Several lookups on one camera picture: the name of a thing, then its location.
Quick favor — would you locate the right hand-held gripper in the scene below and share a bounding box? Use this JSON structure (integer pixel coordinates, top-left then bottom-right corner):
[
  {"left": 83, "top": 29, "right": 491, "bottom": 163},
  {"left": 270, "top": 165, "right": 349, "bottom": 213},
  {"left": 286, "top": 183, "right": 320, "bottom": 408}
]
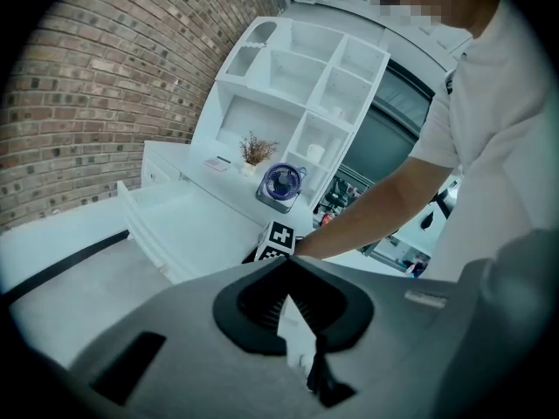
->
[{"left": 253, "top": 220, "right": 299, "bottom": 264}]

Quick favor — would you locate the white drawer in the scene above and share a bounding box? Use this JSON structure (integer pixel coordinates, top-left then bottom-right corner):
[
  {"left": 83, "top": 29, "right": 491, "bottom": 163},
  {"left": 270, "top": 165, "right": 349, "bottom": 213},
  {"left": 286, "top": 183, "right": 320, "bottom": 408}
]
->
[{"left": 116, "top": 180, "right": 265, "bottom": 285}]

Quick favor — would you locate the person's right forearm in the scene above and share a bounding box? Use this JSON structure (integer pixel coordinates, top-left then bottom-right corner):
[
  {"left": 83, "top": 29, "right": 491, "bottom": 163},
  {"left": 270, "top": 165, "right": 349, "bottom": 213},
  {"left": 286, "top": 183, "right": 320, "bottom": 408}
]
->
[{"left": 295, "top": 155, "right": 458, "bottom": 262}]

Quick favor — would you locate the small purple desk fan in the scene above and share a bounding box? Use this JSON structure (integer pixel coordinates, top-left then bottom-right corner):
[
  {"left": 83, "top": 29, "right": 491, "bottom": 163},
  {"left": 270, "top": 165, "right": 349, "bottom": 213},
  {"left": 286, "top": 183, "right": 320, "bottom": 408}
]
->
[{"left": 254, "top": 161, "right": 309, "bottom": 215}]

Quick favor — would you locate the dark cluttered equipment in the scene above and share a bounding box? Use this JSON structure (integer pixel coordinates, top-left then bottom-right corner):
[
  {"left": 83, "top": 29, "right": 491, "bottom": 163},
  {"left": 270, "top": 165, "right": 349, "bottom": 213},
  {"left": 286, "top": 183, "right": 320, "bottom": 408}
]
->
[{"left": 312, "top": 170, "right": 376, "bottom": 231}]

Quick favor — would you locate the white desk cabinet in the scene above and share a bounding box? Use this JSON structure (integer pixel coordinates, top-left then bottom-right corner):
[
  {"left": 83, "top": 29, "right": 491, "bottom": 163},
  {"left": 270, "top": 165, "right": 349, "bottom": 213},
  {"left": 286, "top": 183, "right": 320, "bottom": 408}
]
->
[{"left": 140, "top": 140, "right": 316, "bottom": 252}]

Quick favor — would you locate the dried plant in white pot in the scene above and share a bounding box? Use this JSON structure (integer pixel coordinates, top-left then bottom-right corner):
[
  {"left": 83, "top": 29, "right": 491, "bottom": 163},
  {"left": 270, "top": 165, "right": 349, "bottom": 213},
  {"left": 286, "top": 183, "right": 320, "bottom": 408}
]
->
[{"left": 237, "top": 130, "right": 280, "bottom": 178}]

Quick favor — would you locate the pink notebook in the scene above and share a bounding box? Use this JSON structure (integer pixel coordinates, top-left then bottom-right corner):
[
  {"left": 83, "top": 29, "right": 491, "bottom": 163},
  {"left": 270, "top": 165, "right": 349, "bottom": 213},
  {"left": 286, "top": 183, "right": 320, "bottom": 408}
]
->
[{"left": 203, "top": 155, "right": 233, "bottom": 174}]

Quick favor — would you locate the dark glass door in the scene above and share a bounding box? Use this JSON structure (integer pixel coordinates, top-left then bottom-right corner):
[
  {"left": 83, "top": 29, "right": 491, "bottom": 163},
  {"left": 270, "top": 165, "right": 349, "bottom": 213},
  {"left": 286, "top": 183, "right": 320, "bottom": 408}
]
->
[{"left": 339, "top": 58, "right": 438, "bottom": 183}]

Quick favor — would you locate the white shelf hutch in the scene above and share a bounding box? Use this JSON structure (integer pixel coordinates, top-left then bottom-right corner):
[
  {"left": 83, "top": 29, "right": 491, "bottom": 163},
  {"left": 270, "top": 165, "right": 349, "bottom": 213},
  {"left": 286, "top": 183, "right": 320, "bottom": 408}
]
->
[{"left": 190, "top": 15, "right": 392, "bottom": 212}]

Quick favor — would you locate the person's white shirt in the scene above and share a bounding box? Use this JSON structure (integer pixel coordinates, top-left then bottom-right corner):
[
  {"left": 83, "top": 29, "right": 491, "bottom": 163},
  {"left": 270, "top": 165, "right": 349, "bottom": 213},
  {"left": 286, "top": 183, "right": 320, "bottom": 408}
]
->
[{"left": 409, "top": 0, "right": 559, "bottom": 284}]

